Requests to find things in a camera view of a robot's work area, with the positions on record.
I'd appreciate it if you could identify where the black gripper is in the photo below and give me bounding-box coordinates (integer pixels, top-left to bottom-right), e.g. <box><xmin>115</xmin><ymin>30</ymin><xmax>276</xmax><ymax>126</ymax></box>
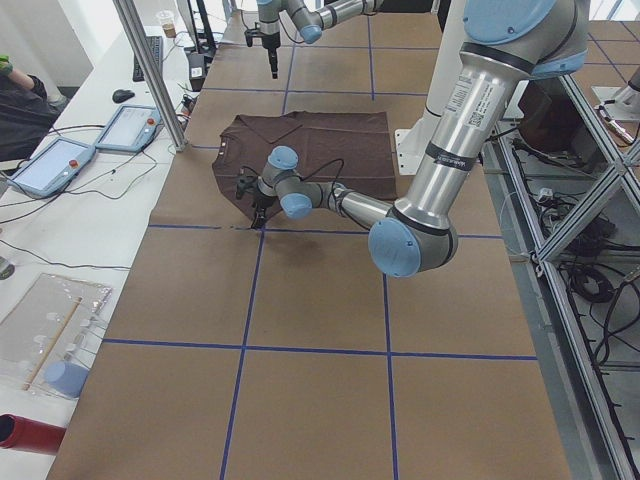
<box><xmin>251</xmin><ymin>176</ymin><xmax>273</xmax><ymax>230</ymax></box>
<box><xmin>262</xmin><ymin>32</ymin><xmax>279</xmax><ymax>79</ymax></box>

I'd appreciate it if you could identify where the dark brown t-shirt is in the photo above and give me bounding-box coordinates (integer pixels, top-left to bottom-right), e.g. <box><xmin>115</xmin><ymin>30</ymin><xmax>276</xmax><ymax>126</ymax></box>
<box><xmin>212</xmin><ymin>111</ymin><xmax>397</xmax><ymax>218</ymax></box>

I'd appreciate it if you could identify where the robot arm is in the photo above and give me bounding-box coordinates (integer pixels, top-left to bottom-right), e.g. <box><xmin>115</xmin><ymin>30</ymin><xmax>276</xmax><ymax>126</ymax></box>
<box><xmin>252</xmin><ymin>1</ymin><xmax>589</xmax><ymax>277</ymax></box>
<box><xmin>244</xmin><ymin>0</ymin><xmax>440</xmax><ymax>79</ymax></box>

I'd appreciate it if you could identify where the drink cup with lid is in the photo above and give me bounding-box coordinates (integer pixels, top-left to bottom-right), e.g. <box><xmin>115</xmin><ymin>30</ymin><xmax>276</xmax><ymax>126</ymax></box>
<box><xmin>156</xmin><ymin>10</ymin><xmax>177</xmax><ymax>39</ymax></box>

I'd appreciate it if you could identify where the black keyboard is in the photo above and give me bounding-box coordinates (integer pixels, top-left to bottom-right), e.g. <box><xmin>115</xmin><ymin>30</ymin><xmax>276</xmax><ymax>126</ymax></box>
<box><xmin>132</xmin><ymin>35</ymin><xmax>165</xmax><ymax>84</ymax></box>

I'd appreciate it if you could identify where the black computer mouse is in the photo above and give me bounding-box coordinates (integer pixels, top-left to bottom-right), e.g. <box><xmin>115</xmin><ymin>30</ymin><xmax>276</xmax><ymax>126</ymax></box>
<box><xmin>112</xmin><ymin>89</ymin><xmax>135</xmax><ymax>104</ymax></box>

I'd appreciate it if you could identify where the teach pendant far one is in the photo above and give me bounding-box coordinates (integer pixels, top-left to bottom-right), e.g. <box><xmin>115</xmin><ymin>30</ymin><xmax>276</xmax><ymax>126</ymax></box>
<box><xmin>8</xmin><ymin>137</ymin><xmax>96</xmax><ymax>198</ymax></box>

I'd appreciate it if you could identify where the blue plastic cup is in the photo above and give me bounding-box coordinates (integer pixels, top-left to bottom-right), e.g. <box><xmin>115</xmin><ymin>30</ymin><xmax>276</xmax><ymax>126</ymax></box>
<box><xmin>44</xmin><ymin>361</ymin><xmax>89</xmax><ymax>398</ymax></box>

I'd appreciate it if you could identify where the red cylinder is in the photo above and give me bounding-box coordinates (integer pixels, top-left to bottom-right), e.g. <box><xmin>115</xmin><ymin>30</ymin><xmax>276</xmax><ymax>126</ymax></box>
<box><xmin>1</xmin><ymin>414</ymin><xmax>66</xmax><ymax>455</ymax></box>

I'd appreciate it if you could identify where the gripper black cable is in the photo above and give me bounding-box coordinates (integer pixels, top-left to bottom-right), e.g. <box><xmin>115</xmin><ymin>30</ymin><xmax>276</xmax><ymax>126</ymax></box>
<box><xmin>238</xmin><ymin>158</ymin><xmax>347</xmax><ymax>184</ymax></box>

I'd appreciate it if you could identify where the aluminium frame post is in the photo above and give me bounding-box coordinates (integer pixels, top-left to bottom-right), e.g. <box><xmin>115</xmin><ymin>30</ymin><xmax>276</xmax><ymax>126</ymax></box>
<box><xmin>113</xmin><ymin>0</ymin><xmax>187</xmax><ymax>152</ymax></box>

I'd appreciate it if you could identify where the teach pendant near post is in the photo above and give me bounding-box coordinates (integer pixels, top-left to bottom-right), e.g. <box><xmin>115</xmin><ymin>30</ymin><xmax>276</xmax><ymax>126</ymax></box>
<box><xmin>95</xmin><ymin>104</ymin><xmax>161</xmax><ymax>153</ymax></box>

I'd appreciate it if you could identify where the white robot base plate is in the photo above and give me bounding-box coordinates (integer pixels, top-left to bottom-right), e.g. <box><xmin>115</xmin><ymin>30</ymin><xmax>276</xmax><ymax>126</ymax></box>
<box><xmin>394</xmin><ymin>129</ymin><xmax>428</xmax><ymax>176</ymax></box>

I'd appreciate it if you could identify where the black pendant cable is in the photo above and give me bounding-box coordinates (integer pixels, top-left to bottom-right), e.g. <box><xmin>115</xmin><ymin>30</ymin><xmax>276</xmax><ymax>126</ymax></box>
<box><xmin>0</xmin><ymin>124</ymin><xmax>174</xmax><ymax>274</ymax></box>

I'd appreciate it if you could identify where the aluminium side frame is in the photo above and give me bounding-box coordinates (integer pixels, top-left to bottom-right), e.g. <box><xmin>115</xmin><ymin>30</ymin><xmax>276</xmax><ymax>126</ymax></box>
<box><xmin>482</xmin><ymin>64</ymin><xmax>639</xmax><ymax>479</ymax></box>

